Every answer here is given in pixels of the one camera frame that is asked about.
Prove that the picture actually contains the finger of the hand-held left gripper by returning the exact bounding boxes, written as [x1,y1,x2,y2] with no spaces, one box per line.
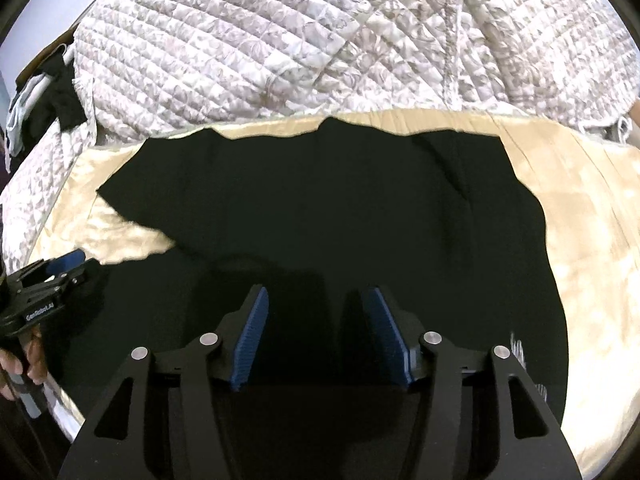
[49,258,103,295]
[22,249,85,282]

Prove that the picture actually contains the person's left hand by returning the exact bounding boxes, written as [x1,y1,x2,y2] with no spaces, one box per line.
[0,329,49,402]

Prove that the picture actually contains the dark clothes pile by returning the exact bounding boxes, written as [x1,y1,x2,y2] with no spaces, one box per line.
[6,44,76,158]

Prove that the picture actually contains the floral quilted blanket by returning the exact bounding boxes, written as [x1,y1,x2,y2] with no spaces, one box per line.
[0,0,640,241]

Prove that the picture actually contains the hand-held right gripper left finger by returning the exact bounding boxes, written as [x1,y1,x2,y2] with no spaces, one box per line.
[60,284,271,480]

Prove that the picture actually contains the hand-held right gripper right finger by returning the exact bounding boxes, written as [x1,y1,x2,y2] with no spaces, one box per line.
[360,286,583,480]

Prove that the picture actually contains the black pants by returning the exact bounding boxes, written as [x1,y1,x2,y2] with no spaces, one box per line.
[47,116,572,480]

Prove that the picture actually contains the gold satin bed sheet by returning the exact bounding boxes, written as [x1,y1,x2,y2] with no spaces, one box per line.
[30,107,640,461]

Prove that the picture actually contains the black cloth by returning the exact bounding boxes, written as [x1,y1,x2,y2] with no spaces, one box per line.
[27,54,87,137]

